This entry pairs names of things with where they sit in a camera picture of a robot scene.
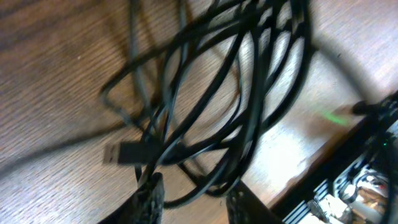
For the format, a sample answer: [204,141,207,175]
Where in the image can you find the black cable bundle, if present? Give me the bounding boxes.
[99,0,315,209]

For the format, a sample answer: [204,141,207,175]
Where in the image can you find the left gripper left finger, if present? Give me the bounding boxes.
[99,172,165,224]

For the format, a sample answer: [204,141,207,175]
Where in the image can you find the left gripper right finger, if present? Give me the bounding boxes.
[226,181,280,224]

